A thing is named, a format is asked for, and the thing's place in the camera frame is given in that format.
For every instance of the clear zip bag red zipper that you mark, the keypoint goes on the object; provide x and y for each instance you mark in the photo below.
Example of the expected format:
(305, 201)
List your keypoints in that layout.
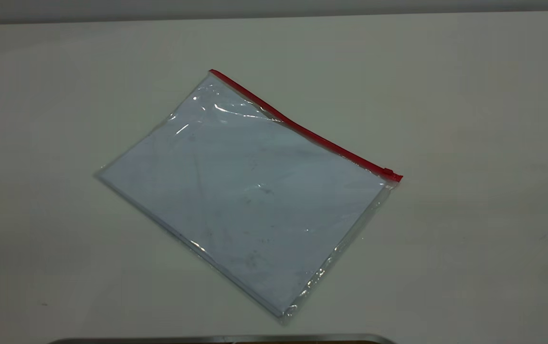
(245, 191)

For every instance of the red zipper slider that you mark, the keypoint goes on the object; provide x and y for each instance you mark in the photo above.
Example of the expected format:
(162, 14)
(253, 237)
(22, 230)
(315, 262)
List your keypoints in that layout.
(387, 172)

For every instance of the white paper stack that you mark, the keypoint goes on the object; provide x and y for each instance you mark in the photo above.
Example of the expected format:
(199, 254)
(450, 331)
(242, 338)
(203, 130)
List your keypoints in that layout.
(245, 200)

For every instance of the grey metal rim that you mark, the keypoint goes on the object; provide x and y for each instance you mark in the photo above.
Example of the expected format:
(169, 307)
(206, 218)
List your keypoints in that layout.
(207, 340)

